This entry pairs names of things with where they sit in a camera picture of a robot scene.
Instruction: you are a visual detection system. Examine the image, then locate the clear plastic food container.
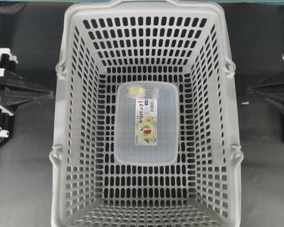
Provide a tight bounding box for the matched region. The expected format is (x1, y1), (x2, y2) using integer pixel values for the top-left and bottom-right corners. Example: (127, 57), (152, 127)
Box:
(114, 81), (179, 166)

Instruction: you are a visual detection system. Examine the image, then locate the grey plastic shopping basket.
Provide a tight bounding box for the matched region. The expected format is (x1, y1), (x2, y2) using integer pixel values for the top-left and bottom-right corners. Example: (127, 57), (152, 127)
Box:
(49, 0), (243, 227)

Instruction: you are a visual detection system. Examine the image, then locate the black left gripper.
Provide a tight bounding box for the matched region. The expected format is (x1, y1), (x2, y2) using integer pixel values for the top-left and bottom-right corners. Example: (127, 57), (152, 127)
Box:
(0, 48), (53, 146)

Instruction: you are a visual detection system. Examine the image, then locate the cellophane tape in clear packaging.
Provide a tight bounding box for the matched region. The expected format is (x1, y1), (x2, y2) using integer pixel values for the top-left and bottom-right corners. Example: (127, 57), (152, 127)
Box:
(127, 85), (159, 99)

